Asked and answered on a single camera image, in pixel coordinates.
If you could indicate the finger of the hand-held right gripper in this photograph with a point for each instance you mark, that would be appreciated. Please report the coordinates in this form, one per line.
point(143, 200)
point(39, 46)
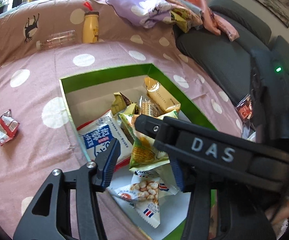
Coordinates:
point(149, 126)

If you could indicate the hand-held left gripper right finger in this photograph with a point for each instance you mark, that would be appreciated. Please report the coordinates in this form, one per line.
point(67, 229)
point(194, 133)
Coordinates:
point(177, 177)

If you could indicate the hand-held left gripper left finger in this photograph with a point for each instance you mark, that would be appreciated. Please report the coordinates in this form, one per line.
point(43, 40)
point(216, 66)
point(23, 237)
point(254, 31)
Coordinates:
point(110, 162)

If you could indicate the clear cracker packet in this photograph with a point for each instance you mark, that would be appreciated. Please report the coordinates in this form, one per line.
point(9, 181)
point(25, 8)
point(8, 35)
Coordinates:
point(147, 107)

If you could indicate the yellow corn snack packet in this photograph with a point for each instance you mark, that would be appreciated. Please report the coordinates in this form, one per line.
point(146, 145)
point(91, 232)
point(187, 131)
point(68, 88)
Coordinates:
point(142, 152)

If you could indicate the tan yellow snack packet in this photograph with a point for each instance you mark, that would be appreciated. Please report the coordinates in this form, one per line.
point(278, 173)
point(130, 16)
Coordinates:
point(164, 100)

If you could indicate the white blue snack packet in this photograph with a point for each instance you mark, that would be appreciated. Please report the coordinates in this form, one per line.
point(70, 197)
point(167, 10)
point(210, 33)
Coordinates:
point(97, 135)

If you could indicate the white puffed snack packet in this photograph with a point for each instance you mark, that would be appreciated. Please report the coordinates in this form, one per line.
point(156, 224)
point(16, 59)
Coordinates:
point(144, 190)

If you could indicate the gold brown snack packet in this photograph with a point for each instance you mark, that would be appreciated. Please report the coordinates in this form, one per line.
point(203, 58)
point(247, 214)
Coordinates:
point(119, 102)

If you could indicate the green cardboard box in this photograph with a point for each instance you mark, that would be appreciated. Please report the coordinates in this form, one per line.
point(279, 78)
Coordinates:
point(109, 73)

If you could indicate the person's right hand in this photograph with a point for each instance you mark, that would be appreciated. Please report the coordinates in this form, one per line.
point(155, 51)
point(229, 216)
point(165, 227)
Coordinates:
point(280, 212)

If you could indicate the red clear snack packet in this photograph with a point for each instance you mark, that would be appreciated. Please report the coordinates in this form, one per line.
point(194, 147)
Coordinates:
point(244, 110)

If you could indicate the grey sofa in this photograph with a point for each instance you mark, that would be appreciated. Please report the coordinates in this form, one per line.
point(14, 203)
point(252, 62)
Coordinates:
point(222, 55)

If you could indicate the pink spotted blanket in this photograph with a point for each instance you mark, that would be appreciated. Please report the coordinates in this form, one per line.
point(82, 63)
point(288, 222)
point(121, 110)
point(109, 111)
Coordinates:
point(34, 92)

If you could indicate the small red snack packet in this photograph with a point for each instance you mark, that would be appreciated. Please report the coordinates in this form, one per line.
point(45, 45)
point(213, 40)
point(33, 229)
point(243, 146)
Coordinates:
point(5, 128)

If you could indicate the yellow printed cloth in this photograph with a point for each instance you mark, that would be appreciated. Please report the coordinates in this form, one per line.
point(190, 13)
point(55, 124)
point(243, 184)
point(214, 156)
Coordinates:
point(182, 20)

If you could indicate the purple spotted cloth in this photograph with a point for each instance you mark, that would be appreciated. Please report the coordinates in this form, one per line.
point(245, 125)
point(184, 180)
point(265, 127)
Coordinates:
point(134, 7)

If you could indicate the clear plastic bottle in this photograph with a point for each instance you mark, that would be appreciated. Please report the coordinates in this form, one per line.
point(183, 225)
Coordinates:
point(57, 40)

